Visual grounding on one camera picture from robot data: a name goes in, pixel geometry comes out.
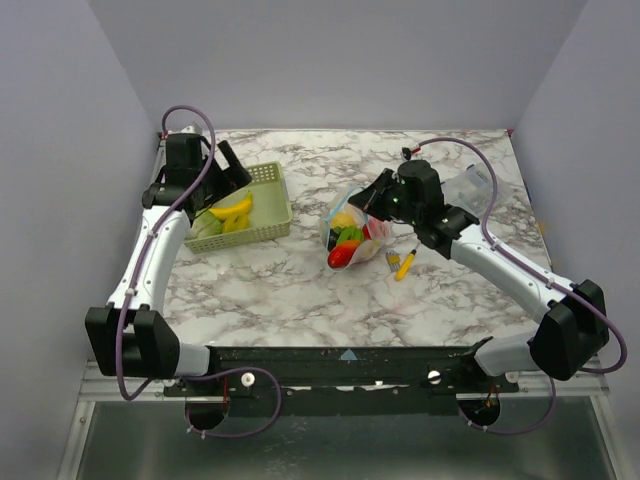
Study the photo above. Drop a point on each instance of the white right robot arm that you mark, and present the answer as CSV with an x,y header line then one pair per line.
x,y
570,331

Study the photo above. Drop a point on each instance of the yellow handled screwdriver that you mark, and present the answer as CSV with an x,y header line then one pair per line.
x,y
407,262

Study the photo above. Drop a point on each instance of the yellow hex key set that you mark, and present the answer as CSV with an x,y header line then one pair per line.
x,y
394,260

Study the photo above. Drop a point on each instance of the yellow banana toy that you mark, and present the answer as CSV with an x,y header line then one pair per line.
x,y
242,207

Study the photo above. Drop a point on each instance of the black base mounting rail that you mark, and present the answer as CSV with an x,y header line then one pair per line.
x,y
339,381

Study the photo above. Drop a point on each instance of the green perforated plastic basket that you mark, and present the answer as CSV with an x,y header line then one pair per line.
x,y
269,218

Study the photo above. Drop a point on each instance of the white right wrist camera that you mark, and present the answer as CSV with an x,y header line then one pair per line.
x,y
409,153

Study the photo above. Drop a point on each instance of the green cabbage toy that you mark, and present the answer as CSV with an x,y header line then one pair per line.
x,y
205,225

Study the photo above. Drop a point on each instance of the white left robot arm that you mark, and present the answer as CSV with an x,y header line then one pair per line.
x,y
129,335

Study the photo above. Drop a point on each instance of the yellow green starfruit toy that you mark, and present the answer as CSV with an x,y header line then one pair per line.
x,y
235,223

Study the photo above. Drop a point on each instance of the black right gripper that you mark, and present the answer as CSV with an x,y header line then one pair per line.
x,y
382,189

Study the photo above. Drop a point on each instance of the yellow pear toy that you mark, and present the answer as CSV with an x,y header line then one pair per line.
x,y
342,220

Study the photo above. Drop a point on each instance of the green leaf toy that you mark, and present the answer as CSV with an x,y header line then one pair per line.
x,y
353,233

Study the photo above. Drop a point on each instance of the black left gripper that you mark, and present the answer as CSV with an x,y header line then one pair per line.
x,y
232,178

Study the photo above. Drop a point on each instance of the clear plastic screw box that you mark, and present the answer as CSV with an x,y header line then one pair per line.
x,y
470,190

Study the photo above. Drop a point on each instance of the red tomato toy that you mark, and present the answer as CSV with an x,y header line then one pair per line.
x,y
377,230

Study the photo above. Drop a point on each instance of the clear zip top bag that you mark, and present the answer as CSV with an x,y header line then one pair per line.
x,y
340,203

